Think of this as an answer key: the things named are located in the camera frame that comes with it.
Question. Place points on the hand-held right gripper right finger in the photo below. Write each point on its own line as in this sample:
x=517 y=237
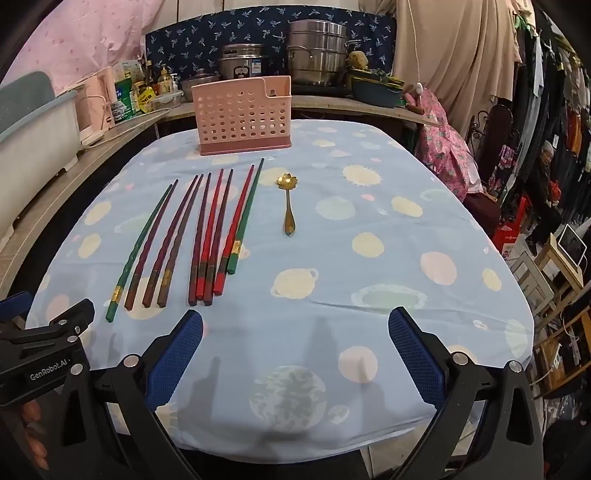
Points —
x=411 y=350

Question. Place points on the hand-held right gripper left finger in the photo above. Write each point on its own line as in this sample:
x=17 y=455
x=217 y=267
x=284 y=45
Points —
x=178 y=350

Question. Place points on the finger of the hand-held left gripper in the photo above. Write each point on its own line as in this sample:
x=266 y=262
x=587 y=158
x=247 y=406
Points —
x=13 y=302
x=55 y=318

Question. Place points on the brown chopstick with gold band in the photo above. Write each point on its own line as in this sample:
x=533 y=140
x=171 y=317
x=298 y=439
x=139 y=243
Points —
x=164 y=293

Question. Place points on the dark red chopstick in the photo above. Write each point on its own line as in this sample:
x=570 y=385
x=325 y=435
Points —
x=192 y=290

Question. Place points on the maroon brown chopstick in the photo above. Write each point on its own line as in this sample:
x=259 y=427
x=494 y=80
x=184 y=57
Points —
x=149 y=293

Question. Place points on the gold flower spoon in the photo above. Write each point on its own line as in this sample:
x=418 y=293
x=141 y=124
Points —
x=288 y=217

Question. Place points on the pink perforated utensil basket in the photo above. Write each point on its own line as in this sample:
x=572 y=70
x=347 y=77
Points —
x=240 y=120

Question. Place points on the person's left hand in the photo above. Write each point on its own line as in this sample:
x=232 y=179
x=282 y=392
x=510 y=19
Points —
x=34 y=429

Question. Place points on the blue dotted tablecloth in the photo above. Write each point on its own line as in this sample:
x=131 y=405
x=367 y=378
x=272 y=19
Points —
x=369 y=277

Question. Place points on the white stool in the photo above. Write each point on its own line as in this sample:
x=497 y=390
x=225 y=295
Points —
x=531 y=277

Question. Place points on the wooden shelf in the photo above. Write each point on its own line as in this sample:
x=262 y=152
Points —
x=563 y=346

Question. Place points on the red plastic stool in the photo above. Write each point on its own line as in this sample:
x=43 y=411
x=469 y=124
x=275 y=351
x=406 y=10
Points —
x=510 y=228

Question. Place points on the maroon cushion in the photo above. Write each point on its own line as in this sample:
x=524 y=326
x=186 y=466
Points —
x=482 y=210

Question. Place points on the wooden stand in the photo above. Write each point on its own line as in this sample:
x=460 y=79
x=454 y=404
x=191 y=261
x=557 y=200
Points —
x=554 y=261

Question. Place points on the white tablet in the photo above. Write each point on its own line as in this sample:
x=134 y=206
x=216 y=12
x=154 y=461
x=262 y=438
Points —
x=572 y=244

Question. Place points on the pink floral apron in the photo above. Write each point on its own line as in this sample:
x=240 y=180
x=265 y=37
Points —
x=443 y=143

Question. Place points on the pink electric kettle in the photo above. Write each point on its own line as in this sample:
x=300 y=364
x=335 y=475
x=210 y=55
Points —
x=92 y=101

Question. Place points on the yellow seasoning packet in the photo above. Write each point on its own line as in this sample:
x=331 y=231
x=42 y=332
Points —
x=145 y=99

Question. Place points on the dark metal chair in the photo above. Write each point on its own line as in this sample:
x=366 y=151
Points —
x=501 y=129

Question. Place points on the clear plastic food container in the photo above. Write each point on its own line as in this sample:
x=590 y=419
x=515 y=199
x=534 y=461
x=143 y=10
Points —
x=166 y=100

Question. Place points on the blue plastic basin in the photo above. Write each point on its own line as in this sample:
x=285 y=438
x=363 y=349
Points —
x=376 y=97

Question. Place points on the white carton box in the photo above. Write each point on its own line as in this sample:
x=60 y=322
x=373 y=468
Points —
x=128 y=70

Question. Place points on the yellow oil bottle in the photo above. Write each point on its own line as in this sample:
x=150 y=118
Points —
x=164 y=81

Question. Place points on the dark sauce bottle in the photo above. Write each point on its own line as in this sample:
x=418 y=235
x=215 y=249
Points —
x=149 y=74

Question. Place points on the small steel pot with lid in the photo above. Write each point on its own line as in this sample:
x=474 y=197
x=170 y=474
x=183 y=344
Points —
x=198 y=85

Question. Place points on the yellow basin with greens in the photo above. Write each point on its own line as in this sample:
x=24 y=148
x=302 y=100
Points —
x=392 y=82

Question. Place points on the pink dotted curtain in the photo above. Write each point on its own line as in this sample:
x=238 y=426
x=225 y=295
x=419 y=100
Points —
x=83 y=37

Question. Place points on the black induction cooker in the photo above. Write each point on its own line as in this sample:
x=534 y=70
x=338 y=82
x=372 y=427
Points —
x=323 y=90

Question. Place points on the beige curtain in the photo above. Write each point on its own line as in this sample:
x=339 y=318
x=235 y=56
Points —
x=461 y=60

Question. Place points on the hanging clothes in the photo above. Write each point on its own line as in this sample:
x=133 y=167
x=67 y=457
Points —
x=554 y=92

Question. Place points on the silver rice cooker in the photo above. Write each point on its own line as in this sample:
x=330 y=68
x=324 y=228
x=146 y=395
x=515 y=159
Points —
x=242 y=62

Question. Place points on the tan loofah sponge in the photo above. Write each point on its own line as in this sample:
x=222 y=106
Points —
x=356 y=59

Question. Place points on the navy floral cloth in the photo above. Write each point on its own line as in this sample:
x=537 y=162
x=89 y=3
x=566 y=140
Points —
x=198 y=41

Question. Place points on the stainless steel steamer pot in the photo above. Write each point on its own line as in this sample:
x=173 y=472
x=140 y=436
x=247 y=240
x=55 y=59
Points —
x=318 y=50

